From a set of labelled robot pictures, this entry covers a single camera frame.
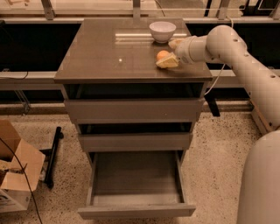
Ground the black table leg bracket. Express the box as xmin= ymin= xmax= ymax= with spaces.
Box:
xmin=204 ymin=94 xmax=220 ymax=117

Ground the grey middle drawer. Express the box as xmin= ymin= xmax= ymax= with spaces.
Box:
xmin=78 ymin=122 xmax=193 ymax=152

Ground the cardboard box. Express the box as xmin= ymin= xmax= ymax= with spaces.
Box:
xmin=0 ymin=120 xmax=46 ymax=213
xmin=250 ymin=101 xmax=274 ymax=135

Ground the orange fruit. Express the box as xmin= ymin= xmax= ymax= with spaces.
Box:
xmin=156 ymin=50 xmax=169 ymax=60

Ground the black metal stand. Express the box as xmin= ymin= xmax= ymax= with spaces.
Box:
xmin=41 ymin=127 xmax=64 ymax=189

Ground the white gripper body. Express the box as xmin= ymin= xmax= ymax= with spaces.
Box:
xmin=175 ymin=36 xmax=207 ymax=64

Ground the grey drawer cabinet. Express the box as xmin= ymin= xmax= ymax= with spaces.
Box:
xmin=53 ymin=17 xmax=214 ymax=221

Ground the grey top drawer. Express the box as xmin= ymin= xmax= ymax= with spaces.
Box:
xmin=65 ymin=83 xmax=204 ymax=124

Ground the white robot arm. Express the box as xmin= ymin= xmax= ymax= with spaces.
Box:
xmin=156 ymin=25 xmax=280 ymax=224

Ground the grey bottom drawer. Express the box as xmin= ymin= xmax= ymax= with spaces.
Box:
xmin=78 ymin=150 xmax=195 ymax=220

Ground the grey drawer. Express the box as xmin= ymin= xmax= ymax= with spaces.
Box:
xmin=78 ymin=122 xmax=193 ymax=152
xmin=78 ymin=150 xmax=195 ymax=220
xmin=65 ymin=83 xmax=204 ymax=124

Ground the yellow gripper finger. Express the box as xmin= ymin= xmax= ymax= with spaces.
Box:
xmin=168 ymin=38 xmax=183 ymax=49
xmin=156 ymin=52 xmax=179 ymax=68

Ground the white ceramic bowl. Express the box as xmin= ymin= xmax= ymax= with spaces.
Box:
xmin=149 ymin=21 xmax=176 ymax=43

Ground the white power cable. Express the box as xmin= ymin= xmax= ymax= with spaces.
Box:
xmin=203 ymin=16 xmax=235 ymax=96

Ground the cardboard box left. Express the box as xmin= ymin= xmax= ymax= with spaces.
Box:
xmin=0 ymin=120 xmax=46 ymax=213

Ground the black cable left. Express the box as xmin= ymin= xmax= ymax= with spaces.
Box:
xmin=0 ymin=136 xmax=46 ymax=224

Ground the cardboard box right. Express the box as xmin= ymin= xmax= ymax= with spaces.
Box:
xmin=250 ymin=101 xmax=274 ymax=135

